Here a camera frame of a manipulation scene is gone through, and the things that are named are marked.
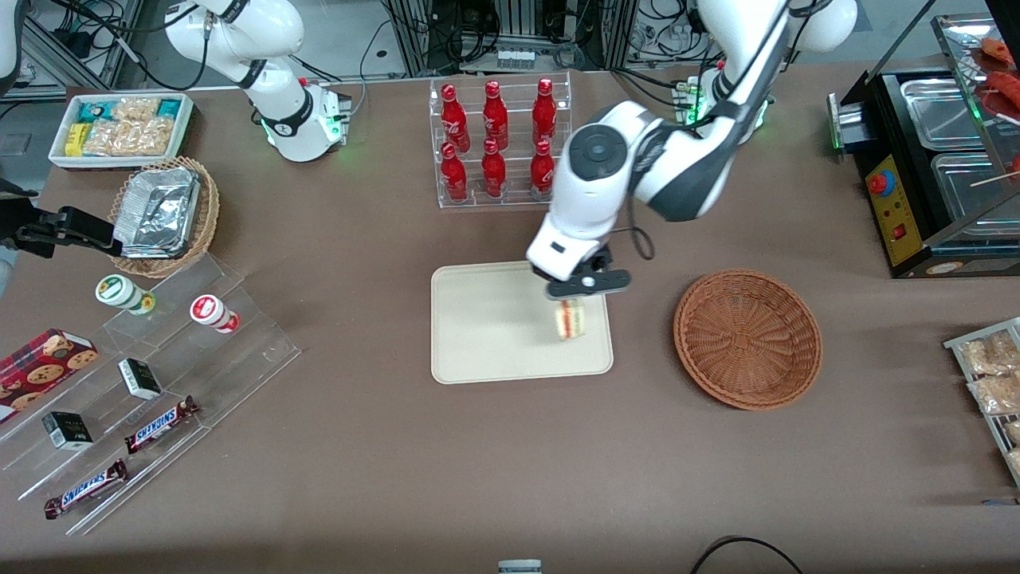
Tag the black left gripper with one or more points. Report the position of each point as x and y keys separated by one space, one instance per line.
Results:
x=602 y=258

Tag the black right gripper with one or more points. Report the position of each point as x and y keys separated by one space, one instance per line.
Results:
x=49 y=226

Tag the triangular sandwich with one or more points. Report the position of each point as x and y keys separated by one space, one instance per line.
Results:
x=571 y=323

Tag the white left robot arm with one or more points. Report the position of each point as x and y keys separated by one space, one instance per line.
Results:
x=606 y=151

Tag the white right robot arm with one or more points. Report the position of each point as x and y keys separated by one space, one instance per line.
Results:
x=271 y=32

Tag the cream plastic tray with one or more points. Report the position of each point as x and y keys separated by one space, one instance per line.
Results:
x=486 y=335

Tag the light wicker basket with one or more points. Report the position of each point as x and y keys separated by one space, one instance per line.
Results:
x=205 y=219

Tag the brown wicker basket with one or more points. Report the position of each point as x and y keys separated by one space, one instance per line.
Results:
x=745 y=343

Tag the tray of packaged snacks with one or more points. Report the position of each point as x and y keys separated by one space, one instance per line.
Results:
x=956 y=343

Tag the green lid yogurt cup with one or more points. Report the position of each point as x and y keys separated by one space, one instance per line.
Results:
x=119 y=292

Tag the aluminium foil container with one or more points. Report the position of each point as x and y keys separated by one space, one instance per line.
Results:
x=157 y=211

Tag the white snack bin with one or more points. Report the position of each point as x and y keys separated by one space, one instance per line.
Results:
x=60 y=155

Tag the yellow snack packet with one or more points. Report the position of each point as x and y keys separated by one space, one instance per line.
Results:
x=76 y=139

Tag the clear bag of crackers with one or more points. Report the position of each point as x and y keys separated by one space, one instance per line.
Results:
x=131 y=137

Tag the clear acrylic bottle rack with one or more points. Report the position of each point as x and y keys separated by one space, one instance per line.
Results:
x=514 y=199

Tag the teal snack packet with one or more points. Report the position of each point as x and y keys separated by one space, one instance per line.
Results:
x=94 y=112

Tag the red cola bottle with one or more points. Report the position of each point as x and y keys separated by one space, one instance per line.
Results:
x=541 y=171
x=454 y=175
x=495 y=115
x=454 y=119
x=494 y=171
x=544 y=112

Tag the red cookie box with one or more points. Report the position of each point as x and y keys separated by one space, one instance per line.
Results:
x=40 y=367

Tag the red lid yogurt cup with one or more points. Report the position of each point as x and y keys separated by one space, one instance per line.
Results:
x=211 y=311

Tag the small black box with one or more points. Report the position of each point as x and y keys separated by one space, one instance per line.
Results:
x=68 y=430
x=139 y=379

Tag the clear acrylic stepped stand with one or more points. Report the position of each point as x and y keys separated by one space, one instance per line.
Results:
x=239 y=359

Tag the Snickers bar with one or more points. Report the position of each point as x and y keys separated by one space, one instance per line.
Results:
x=84 y=489
x=159 y=425

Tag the white power strip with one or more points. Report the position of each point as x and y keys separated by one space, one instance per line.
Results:
x=515 y=58

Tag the small grey device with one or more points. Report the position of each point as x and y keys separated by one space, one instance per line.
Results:
x=519 y=567

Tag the black food warmer machine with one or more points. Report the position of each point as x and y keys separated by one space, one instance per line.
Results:
x=896 y=215

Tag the steel warmer pan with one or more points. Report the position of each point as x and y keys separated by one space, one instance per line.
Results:
x=940 y=115
x=968 y=191

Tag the clear bag of snacks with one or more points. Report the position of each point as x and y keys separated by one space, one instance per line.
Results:
x=992 y=355
x=996 y=395

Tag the orange sausage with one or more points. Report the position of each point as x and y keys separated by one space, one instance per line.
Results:
x=1006 y=85
x=998 y=50

